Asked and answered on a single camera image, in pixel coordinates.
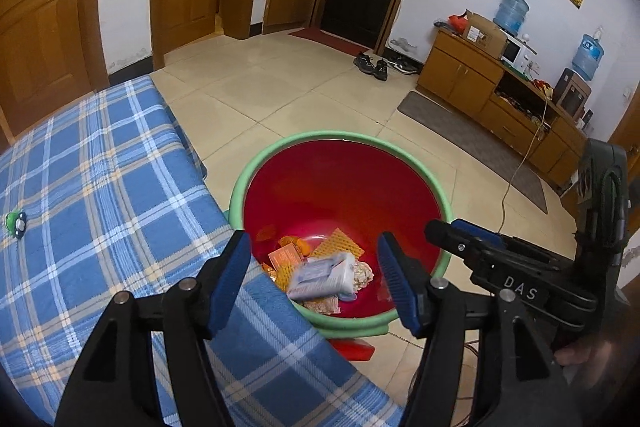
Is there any white microwave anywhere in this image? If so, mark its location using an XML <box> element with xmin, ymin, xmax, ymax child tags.
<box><xmin>500</xmin><ymin>34</ymin><xmax>537</xmax><ymax>70</ymax></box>

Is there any small white tissue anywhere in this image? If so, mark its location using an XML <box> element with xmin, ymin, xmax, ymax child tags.
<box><xmin>302</xmin><ymin>297</ymin><xmax>342</xmax><ymax>316</ymax></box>

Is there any dark brown water dispenser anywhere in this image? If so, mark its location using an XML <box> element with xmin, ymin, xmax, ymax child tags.
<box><xmin>552</xmin><ymin>68</ymin><xmax>592</xmax><ymax>118</ymax></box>

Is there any orange snack packet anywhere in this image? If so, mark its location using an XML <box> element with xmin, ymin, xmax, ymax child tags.
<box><xmin>268</xmin><ymin>243</ymin><xmax>304</xmax><ymax>269</ymax></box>

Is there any grey floor mat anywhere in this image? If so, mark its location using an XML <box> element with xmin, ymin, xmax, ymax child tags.
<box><xmin>397</xmin><ymin>91</ymin><xmax>549</xmax><ymax>215</ymax></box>

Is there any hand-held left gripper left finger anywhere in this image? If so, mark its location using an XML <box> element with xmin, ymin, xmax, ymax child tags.
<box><xmin>54</xmin><ymin>229</ymin><xmax>252</xmax><ymax>427</ymax></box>

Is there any red door mat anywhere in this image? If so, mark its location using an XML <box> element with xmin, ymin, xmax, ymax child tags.
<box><xmin>287</xmin><ymin>27</ymin><xmax>373</xmax><ymax>56</ymax></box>

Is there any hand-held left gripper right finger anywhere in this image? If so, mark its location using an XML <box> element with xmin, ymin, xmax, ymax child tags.
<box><xmin>376</xmin><ymin>231</ymin><xmax>583</xmax><ymax>427</ymax></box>

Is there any red basin with green rim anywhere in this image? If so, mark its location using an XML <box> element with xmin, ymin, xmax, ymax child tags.
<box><xmin>229</xmin><ymin>131</ymin><xmax>453</xmax><ymax>339</ymax></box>

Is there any blue water jug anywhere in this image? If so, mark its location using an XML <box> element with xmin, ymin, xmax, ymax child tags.
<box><xmin>492</xmin><ymin>0</ymin><xmax>530</xmax><ymax>34</ymax></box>
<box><xmin>571</xmin><ymin>27</ymin><xmax>605</xmax><ymax>82</ymax></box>

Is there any blue plaid tablecloth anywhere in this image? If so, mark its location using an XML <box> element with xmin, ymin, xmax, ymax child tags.
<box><xmin>0</xmin><ymin>74</ymin><xmax>406</xmax><ymax>427</ymax></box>

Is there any large white tissue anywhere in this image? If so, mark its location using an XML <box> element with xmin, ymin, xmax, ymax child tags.
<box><xmin>350</xmin><ymin>259</ymin><xmax>376</xmax><ymax>293</ymax></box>

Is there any cardboard box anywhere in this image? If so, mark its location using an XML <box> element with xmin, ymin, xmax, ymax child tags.
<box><xmin>458</xmin><ymin>9</ymin><xmax>508</xmax><ymax>60</ymax></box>

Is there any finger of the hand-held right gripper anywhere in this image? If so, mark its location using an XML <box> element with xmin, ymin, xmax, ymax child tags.
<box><xmin>450</xmin><ymin>217</ymin><xmax>562</xmax><ymax>270</ymax></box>
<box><xmin>424</xmin><ymin>219</ymin><xmax>477</xmax><ymax>260</ymax></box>

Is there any red plastic stool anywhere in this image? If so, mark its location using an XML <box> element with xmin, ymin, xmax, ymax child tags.
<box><xmin>327</xmin><ymin>338</ymin><xmax>376</xmax><ymax>362</ymax></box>

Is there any green toy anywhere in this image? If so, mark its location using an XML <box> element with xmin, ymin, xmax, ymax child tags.
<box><xmin>4</xmin><ymin>209</ymin><xmax>29</xmax><ymax>241</ymax></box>

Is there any white tissue packet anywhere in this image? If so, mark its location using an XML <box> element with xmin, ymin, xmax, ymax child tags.
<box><xmin>287</xmin><ymin>252</ymin><xmax>358</xmax><ymax>303</ymax></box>

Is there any person's right hand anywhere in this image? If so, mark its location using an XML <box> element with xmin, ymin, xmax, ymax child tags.
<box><xmin>554</xmin><ymin>336</ymin><xmax>601</xmax><ymax>370</ymax></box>

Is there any yellow cable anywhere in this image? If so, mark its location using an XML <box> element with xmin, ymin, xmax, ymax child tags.
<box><xmin>497</xmin><ymin>94</ymin><xmax>549</xmax><ymax>233</ymax></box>

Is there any wooden low cabinet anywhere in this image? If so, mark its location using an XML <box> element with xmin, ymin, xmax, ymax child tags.
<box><xmin>416</xmin><ymin>28</ymin><xmax>588</xmax><ymax>190</ymax></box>

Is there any yellow foam fruit net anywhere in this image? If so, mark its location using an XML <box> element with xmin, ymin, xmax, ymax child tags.
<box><xmin>312</xmin><ymin>229</ymin><xmax>365</xmax><ymax>260</ymax></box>
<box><xmin>262</xmin><ymin>263</ymin><xmax>294</xmax><ymax>293</ymax></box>

